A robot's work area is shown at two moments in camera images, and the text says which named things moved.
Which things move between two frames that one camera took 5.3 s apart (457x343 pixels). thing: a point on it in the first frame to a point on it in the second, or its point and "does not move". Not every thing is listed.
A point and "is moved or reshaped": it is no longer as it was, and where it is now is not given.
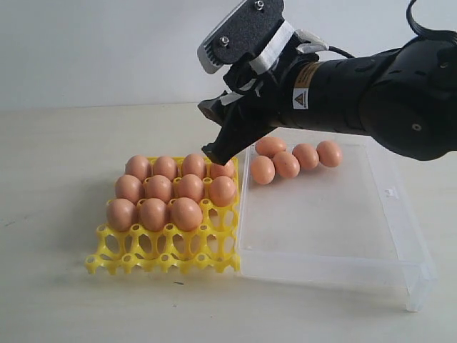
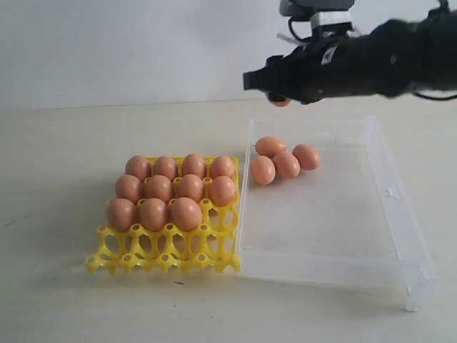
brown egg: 330,154 is moved or reshaped
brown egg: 217,170 does not move
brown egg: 165,166 does not move
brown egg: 307,155 does not move
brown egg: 286,164 does not move
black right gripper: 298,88 to 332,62
